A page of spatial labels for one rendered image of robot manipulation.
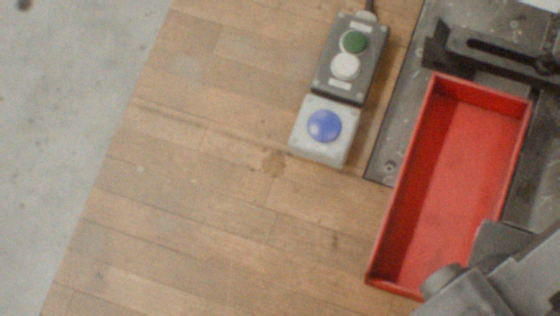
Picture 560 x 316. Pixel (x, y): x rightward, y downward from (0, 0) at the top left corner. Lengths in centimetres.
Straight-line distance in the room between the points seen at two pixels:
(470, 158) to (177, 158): 34
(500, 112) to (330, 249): 26
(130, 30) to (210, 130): 110
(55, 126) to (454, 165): 122
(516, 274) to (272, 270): 47
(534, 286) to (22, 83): 171
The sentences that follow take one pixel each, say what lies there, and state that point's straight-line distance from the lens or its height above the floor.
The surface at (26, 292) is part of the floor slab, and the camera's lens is 229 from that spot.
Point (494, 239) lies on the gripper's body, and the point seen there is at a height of 120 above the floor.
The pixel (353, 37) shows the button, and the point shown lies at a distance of 134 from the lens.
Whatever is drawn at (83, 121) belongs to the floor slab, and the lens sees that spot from 237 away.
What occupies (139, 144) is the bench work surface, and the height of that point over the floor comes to 90.
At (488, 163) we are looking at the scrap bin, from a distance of 133.
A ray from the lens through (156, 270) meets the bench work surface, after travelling 131.
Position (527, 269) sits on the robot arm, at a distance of 88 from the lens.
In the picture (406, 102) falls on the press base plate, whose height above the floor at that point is 90.
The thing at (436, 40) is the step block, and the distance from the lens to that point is 130.
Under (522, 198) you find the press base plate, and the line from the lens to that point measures 133.
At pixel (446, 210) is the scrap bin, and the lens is 131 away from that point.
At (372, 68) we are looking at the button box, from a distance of 134.
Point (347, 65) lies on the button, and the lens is 133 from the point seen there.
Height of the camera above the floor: 216
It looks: 71 degrees down
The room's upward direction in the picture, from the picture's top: 9 degrees counter-clockwise
